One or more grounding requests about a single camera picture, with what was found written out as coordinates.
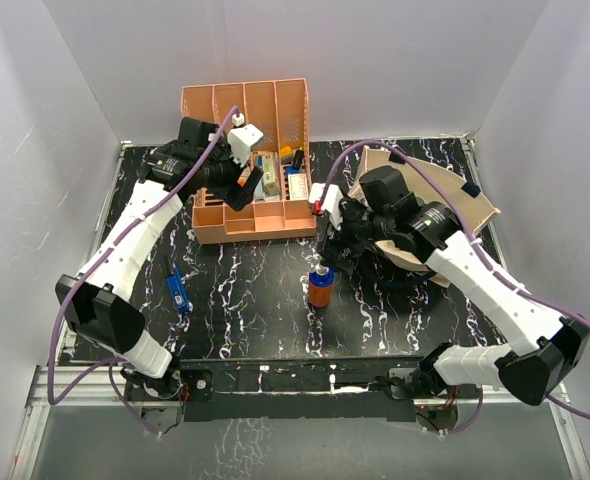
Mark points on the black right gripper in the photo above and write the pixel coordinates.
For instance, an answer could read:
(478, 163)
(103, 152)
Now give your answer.
(332, 245)

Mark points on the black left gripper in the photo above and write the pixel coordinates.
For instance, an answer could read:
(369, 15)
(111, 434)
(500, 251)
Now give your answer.
(237, 198)

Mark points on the orange bottle blue cap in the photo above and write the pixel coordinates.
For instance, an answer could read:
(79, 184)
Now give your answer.
(321, 280)

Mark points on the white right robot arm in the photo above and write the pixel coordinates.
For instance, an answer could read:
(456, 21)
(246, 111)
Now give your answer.
(541, 344)

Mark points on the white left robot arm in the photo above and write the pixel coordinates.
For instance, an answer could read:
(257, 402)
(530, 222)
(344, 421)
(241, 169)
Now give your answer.
(96, 301)

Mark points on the green cardboard box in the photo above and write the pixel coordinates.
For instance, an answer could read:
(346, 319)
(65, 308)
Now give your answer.
(270, 166)

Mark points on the white red label card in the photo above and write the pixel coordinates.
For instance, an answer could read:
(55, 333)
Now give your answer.
(298, 188)

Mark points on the peach plastic desk organizer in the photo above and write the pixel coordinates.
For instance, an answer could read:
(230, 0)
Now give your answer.
(280, 109)

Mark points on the blue black stapler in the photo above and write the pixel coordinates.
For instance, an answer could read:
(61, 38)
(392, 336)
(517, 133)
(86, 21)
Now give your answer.
(176, 287)

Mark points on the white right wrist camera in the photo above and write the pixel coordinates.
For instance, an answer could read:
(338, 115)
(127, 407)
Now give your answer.
(325, 199)

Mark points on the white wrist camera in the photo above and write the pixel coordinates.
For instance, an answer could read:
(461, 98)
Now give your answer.
(325, 199)
(242, 139)

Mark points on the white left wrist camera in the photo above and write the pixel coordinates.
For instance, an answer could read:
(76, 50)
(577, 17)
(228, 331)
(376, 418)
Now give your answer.
(242, 139)

